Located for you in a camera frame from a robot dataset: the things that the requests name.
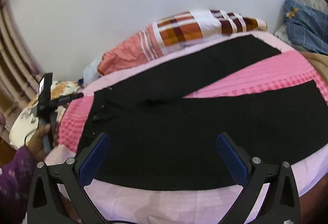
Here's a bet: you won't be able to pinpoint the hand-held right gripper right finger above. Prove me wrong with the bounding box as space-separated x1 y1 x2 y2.
216 132 301 224

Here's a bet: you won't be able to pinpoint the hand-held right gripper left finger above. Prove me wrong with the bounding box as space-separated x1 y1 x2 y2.
28 132 111 224

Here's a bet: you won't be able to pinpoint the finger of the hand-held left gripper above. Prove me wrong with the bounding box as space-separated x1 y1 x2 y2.
58 93 84 107

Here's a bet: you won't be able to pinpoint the black pants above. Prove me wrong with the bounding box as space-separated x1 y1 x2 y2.
77 34 319 192

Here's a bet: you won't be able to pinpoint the person's left forearm purple sleeve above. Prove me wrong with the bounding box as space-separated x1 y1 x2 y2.
0 148 40 224

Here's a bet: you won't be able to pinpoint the person's left hand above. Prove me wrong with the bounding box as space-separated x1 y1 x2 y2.
26 124 60 161

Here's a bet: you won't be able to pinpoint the pale blue cloth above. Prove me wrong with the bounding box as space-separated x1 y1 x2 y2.
81 57 103 86

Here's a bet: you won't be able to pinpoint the white floral pillow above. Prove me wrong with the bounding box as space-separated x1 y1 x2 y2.
9 81 84 150

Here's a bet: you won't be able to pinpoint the beige patterned curtain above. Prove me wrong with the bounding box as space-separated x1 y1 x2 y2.
0 0 52 148

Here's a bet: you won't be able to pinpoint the brown wooden furniture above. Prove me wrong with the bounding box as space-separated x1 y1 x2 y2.
0 134 18 166

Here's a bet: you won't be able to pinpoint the pink checkered blanket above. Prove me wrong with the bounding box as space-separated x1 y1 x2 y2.
43 31 328 224

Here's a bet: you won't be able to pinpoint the orange maroon plaid quilt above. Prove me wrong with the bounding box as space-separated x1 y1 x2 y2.
97 9 268 76

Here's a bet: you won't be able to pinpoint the blue plaid cloth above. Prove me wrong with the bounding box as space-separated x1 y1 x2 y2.
283 0 328 55

